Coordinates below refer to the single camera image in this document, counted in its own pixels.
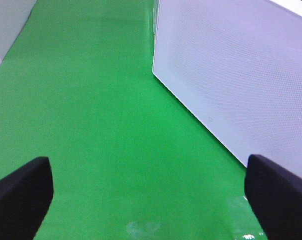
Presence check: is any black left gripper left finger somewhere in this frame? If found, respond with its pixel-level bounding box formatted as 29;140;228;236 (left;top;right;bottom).
0;156;53;240

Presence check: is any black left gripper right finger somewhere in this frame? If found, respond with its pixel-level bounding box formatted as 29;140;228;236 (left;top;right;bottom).
244;154;302;240

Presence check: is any white microwave oven body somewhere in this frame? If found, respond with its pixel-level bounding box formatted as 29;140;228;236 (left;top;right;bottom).
152;0;160;36

